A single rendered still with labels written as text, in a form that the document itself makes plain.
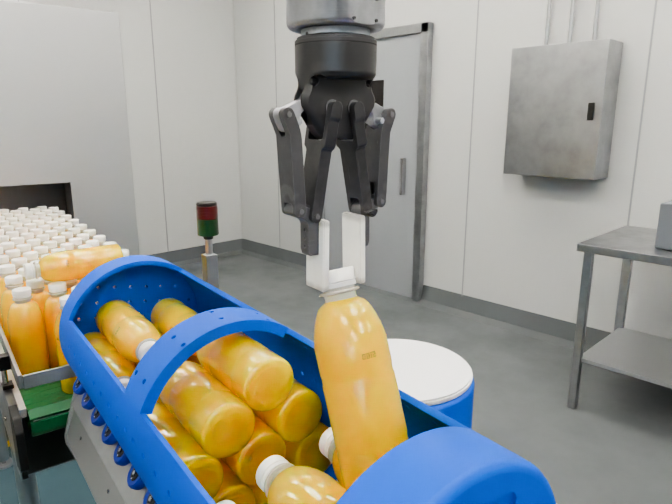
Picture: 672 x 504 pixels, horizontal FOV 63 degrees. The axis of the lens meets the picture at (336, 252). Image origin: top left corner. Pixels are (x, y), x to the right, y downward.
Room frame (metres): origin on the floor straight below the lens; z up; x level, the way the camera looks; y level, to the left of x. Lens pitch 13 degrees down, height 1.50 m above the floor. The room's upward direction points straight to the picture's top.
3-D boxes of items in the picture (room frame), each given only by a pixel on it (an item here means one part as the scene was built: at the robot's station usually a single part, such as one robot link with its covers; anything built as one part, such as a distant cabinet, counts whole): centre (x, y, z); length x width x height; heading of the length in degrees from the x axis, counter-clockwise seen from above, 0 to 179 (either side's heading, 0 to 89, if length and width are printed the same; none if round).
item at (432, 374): (0.97, -0.12, 1.03); 0.28 x 0.28 x 0.01
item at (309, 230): (0.51, 0.03, 1.40); 0.03 x 0.01 x 0.05; 127
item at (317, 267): (0.52, 0.02, 1.37); 0.03 x 0.01 x 0.07; 37
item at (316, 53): (0.53, 0.00, 1.53); 0.08 x 0.07 x 0.09; 127
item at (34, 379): (1.17, 0.49, 0.96); 0.40 x 0.01 x 0.03; 127
